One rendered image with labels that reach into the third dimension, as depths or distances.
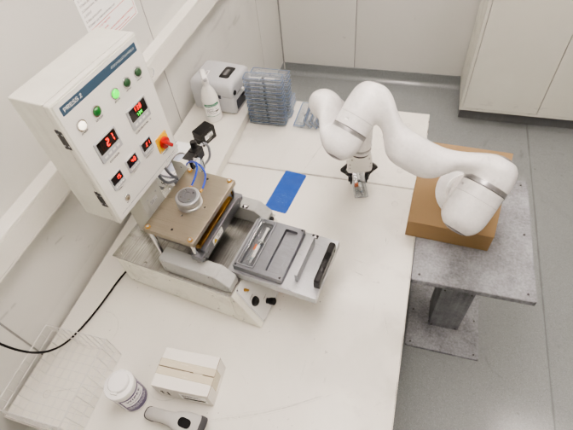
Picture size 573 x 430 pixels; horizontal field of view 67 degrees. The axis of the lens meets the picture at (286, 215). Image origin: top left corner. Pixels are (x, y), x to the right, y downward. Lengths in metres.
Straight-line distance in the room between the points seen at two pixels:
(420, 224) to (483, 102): 1.84
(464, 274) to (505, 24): 1.81
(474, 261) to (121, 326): 1.27
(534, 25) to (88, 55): 2.51
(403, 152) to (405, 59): 2.51
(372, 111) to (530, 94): 2.26
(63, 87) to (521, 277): 1.51
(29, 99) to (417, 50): 2.93
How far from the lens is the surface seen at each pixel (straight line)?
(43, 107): 1.12
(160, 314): 1.62
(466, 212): 1.22
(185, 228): 1.33
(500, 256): 1.74
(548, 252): 2.81
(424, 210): 1.63
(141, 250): 1.56
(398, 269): 1.62
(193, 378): 1.39
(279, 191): 1.84
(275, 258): 1.36
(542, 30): 3.12
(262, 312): 1.49
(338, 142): 1.17
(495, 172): 1.22
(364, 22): 3.55
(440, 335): 2.35
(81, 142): 1.18
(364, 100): 1.17
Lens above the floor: 2.11
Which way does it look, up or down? 51 degrees down
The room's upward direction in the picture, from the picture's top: 8 degrees counter-clockwise
